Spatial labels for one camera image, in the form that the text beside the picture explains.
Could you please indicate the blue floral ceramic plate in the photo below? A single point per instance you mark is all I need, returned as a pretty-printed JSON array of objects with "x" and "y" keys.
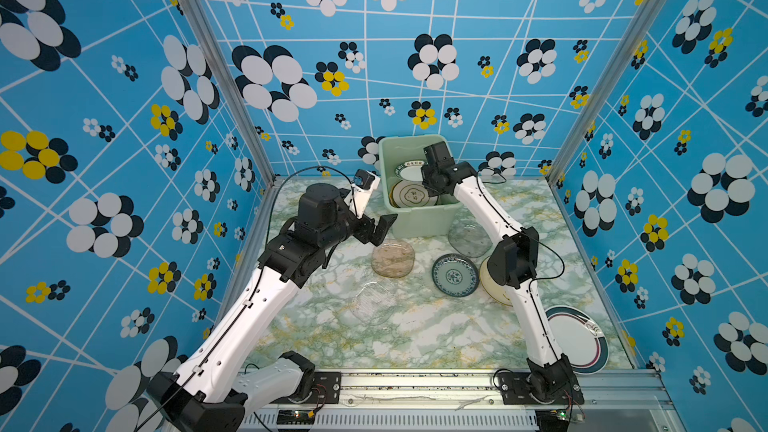
[{"x": 455, "y": 275}]

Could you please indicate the white plate teal emblem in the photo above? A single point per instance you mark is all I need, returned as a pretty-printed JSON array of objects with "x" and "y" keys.
[{"x": 410, "y": 194}]

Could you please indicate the clear glass plate centre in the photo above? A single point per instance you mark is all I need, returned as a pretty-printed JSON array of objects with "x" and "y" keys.
[{"x": 375, "y": 302}]

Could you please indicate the aluminium front rail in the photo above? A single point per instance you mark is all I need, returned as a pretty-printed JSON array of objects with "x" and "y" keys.
[{"x": 465, "y": 400}]

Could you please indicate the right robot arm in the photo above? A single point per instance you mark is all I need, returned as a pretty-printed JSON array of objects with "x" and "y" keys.
[{"x": 512, "y": 266}]

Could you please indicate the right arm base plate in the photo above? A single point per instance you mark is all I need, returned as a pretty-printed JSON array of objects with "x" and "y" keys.
[{"x": 519, "y": 388}]

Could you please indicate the aluminium corner post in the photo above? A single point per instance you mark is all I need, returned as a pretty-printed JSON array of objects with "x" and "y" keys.
[
  {"x": 614, "y": 69},
  {"x": 203, "y": 32}
]

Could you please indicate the light green plastic bin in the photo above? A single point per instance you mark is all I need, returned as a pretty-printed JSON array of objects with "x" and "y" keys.
[{"x": 413, "y": 222}]

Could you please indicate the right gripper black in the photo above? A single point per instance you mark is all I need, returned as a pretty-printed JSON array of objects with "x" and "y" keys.
[{"x": 425, "y": 172}]

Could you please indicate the white plate dark lettered rim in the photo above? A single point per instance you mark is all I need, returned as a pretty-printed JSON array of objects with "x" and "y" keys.
[{"x": 410, "y": 170}]

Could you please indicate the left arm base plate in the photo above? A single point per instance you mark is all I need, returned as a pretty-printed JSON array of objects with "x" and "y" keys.
[{"x": 325, "y": 388}]

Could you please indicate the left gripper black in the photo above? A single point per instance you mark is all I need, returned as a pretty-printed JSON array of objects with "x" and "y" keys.
[{"x": 366, "y": 233}]

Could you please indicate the white plate red green rim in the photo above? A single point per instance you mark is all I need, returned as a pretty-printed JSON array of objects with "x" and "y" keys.
[{"x": 580, "y": 338}]

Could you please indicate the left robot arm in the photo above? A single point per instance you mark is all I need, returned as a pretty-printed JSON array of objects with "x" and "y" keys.
[{"x": 209, "y": 392}]

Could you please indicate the clear glass plate near bin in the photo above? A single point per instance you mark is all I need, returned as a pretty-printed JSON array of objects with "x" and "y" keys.
[{"x": 469, "y": 239}]

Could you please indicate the right aluminium corner post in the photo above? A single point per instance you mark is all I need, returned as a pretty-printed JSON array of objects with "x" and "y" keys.
[{"x": 614, "y": 69}]

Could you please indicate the pink glass plate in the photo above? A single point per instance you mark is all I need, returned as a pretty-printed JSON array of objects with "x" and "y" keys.
[{"x": 393, "y": 259}]

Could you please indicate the left aluminium corner post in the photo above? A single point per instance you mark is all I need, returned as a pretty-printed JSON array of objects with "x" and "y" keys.
[{"x": 203, "y": 32}]

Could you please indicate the beige ceramic plate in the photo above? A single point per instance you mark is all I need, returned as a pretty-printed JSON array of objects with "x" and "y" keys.
[{"x": 494, "y": 290}]

